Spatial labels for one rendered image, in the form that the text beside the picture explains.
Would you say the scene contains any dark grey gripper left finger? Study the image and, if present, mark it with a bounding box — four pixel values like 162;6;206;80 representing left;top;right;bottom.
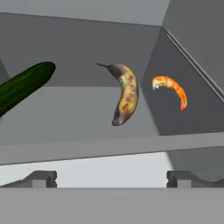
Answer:
0;170;58;189

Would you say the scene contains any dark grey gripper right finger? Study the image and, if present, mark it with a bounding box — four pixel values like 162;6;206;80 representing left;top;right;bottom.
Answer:
166;170;224;189

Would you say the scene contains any orange shrimp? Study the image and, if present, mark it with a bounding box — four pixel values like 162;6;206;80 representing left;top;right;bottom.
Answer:
150;75;188;112

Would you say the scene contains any dark green cucumber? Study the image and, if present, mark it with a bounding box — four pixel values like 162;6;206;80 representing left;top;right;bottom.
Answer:
0;61;57;118

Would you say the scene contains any brown spotted yellow banana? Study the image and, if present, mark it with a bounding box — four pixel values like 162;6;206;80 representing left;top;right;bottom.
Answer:
96;62;140;127

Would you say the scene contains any grey fridge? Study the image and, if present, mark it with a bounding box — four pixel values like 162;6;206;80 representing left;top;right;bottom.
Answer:
0;0;224;184

